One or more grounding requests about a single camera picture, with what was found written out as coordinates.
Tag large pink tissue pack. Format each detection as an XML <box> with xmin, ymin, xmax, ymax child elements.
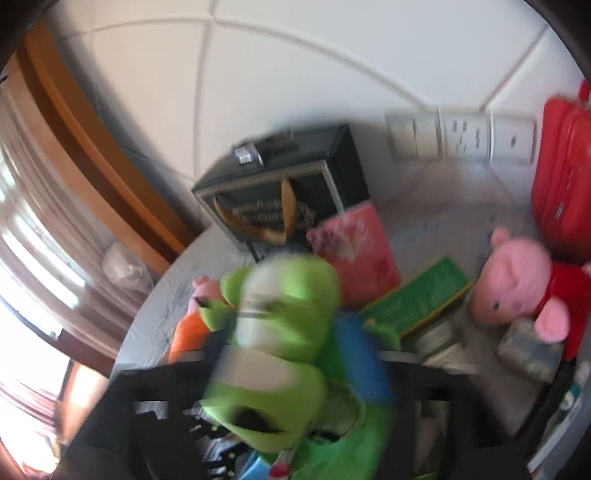
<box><xmin>306</xmin><ymin>202</ymin><xmax>402</xmax><ymax>308</ymax></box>

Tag red plastic carry case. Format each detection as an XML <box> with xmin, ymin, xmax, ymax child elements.
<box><xmin>530</xmin><ymin>80</ymin><xmax>591</xmax><ymax>264</ymax></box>

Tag wooden window frame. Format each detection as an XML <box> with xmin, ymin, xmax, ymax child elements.
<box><xmin>18</xmin><ymin>23</ymin><xmax>197</xmax><ymax>273</ymax></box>

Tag grey packet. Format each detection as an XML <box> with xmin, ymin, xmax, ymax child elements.
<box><xmin>496</xmin><ymin>318</ymin><xmax>565</xmax><ymax>384</ymax></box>

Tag crumpled clear plastic bag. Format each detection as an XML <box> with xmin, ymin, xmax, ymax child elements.
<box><xmin>102</xmin><ymin>242</ymin><xmax>154</xmax><ymax>295</ymax></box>

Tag white wall switch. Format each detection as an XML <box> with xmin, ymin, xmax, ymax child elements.
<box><xmin>385</xmin><ymin>113</ymin><xmax>440</xmax><ymax>161</ymax></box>

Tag white marble desktop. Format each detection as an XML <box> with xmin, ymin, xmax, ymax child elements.
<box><xmin>111</xmin><ymin>185</ymin><xmax>591</xmax><ymax>480</ymax></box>

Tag white teal package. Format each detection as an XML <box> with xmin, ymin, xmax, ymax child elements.
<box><xmin>526</xmin><ymin>374</ymin><xmax>591</xmax><ymax>480</ymax></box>

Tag green tissue pack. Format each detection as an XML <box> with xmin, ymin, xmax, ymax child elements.
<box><xmin>360</xmin><ymin>257</ymin><xmax>472</xmax><ymax>340</ymax></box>

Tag orange plush toy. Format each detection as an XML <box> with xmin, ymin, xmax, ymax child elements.
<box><xmin>168</xmin><ymin>314</ymin><xmax>209</xmax><ymax>365</ymax></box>

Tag small silver item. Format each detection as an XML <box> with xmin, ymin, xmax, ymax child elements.
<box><xmin>233</xmin><ymin>143</ymin><xmax>264</xmax><ymax>165</ymax></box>

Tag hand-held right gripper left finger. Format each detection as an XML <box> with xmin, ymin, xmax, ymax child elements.
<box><xmin>60</xmin><ymin>332</ymin><xmax>227</xmax><ymax>480</ymax></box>

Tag small pink plush toy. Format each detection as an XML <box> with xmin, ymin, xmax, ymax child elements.
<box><xmin>191</xmin><ymin>276</ymin><xmax>223</xmax><ymax>315</ymax></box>

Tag pink pig plush toy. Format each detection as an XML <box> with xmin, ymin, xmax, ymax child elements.
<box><xmin>471</xmin><ymin>226</ymin><xmax>591</xmax><ymax>361</ymax></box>

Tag black storage box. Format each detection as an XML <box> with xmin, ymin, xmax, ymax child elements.
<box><xmin>191</xmin><ymin>124</ymin><xmax>370</xmax><ymax>252</ymax></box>

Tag beige curtain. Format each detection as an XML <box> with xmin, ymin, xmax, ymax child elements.
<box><xmin>0</xmin><ymin>92</ymin><xmax>134</xmax><ymax>374</ymax></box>

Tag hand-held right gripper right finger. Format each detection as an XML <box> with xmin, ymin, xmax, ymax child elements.
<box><xmin>335</xmin><ymin>318</ymin><xmax>573</xmax><ymax>480</ymax></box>

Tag green frog plush toy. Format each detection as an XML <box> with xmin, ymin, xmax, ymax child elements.
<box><xmin>198</xmin><ymin>256</ymin><xmax>402</xmax><ymax>480</ymax></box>

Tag white wall socket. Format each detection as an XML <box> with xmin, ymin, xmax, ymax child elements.
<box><xmin>489</xmin><ymin>115</ymin><xmax>537</xmax><ymax>165</ymax></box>
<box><xmin>438</xmin><ymin>111</ymin><xmax>492</xmax><ymax>162</ymax></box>

